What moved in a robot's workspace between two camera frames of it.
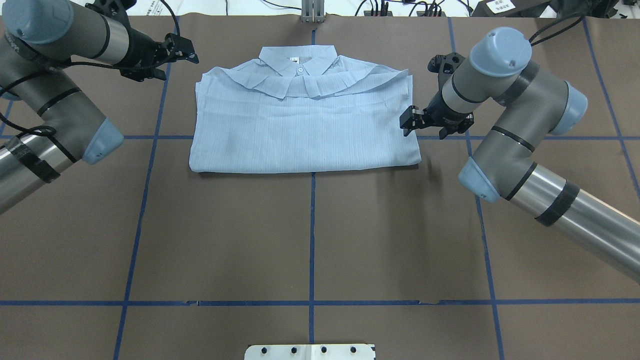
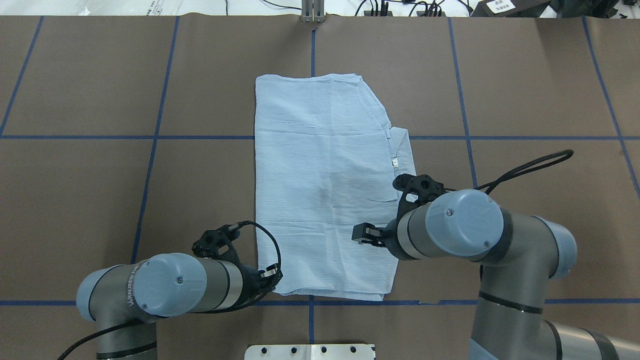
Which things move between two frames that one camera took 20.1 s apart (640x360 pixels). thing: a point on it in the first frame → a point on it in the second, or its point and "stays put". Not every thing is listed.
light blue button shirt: [303, 108] → [326, 158]
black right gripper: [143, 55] → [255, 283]
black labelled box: [509, 8] stays put
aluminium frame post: [313, 11] stays put
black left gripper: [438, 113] → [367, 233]
